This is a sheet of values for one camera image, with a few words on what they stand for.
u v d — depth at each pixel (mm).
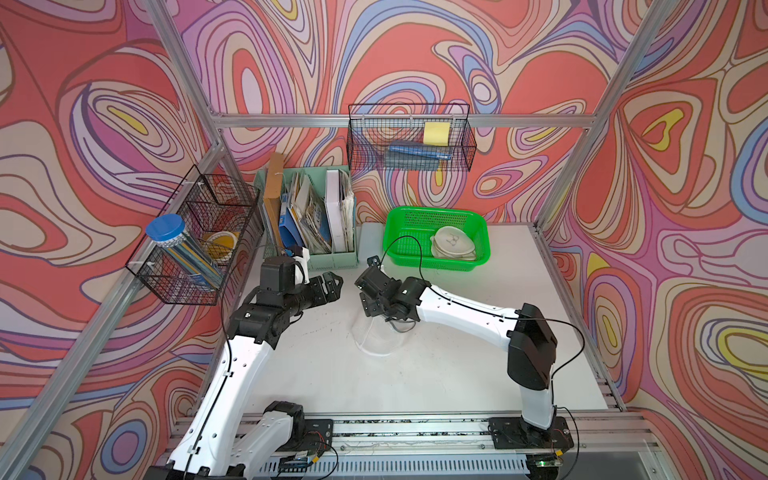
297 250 658
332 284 651
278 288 528
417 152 885
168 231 566
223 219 986
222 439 386
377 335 860
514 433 733
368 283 627
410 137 967
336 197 928
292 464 719
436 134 893
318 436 719
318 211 1011
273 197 838
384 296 616
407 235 1185
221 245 705
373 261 733
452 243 1106
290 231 931
